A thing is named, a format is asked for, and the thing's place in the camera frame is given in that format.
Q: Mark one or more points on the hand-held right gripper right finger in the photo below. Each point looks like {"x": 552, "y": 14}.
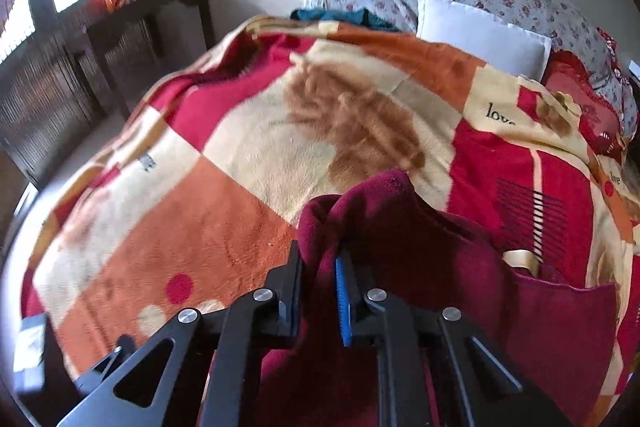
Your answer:
{"x": 344, "y": 302}

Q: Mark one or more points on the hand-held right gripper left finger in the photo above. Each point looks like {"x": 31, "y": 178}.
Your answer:
{"x": 287, "y": 289}

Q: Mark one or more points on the maroon fleece garment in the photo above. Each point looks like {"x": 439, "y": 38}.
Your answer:
{"x": 425, "y": 247}

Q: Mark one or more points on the printed red orange blanket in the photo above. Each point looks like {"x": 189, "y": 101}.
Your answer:
{"x": 200, "y": 217}

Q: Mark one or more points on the dark wooden lattice cabinet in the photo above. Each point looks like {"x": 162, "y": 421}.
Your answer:
{"x": 45, "y": 107}

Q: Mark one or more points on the teal cloth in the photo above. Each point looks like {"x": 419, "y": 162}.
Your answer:
{"x": 325, "y": 16}

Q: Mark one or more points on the white pillow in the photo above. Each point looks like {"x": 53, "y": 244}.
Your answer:
{"x": 475, "y": 32}

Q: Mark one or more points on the red cushion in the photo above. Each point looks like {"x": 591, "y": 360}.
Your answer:
{"x": 575, "y": 92}

